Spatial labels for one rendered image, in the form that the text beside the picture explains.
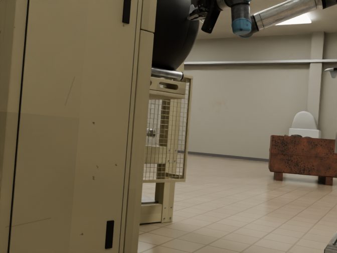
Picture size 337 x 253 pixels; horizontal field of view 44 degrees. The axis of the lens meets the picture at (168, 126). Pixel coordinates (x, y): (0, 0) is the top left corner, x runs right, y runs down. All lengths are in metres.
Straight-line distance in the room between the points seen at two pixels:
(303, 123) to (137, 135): 10.14
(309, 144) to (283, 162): 0.48
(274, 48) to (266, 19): 10.75
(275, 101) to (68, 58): 11.36
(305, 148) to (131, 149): 5.66
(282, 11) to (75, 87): 1.02
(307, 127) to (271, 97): 1.69
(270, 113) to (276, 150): 5.67
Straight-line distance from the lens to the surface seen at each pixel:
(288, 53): 12.43
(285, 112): 12.20
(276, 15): 1.82
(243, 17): 1.69
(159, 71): 1.96
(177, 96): 2.00
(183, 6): 1.95
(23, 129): 1.02
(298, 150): 6.71
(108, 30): 1.14
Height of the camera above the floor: 0.61
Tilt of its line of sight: 1 degrees up
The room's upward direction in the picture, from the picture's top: 4 degrees clockwise
